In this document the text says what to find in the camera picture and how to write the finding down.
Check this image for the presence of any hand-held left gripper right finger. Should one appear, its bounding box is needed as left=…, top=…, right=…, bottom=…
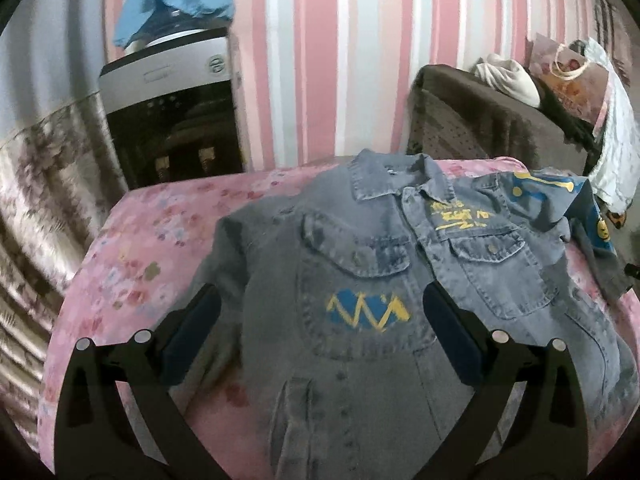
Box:
left=420, top=280, right=593, bottom=480

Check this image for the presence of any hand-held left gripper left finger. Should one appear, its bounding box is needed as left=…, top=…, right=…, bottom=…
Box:
left=54, top=282, right=223, bottom=480

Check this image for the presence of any grey denim jacket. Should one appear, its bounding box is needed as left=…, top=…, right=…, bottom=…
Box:
left=172, top=149, right=633, bottom=480

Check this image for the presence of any pink floral bed sheet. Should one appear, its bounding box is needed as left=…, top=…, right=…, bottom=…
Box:
left=37, top=157, right=640, bottom=480

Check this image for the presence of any brown covered sofa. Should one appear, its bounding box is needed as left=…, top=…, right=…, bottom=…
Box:
left=406, top=63, right=601, bottom=176

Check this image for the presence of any brown floral curtain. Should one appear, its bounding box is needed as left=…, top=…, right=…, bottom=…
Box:
left=0, top=92, right=128, bottom=456

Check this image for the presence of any white hanging cloth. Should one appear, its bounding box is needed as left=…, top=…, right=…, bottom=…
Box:
left=582, top=37, right=640, bottom=213

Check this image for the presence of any black cloth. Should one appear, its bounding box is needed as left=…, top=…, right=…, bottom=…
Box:
left=537, top=77, right=603, bottom=158

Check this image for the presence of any grey black water dispenser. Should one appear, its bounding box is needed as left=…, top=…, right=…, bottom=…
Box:
left=98, top=27, right=246, bottom=191

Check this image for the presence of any white cloth bundle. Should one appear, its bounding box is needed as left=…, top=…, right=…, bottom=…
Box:
left=472, top=53, right=542, bottom=108

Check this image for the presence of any floral gift bag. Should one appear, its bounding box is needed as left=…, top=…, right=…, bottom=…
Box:
left=530, top=32, right=613, bottom=126

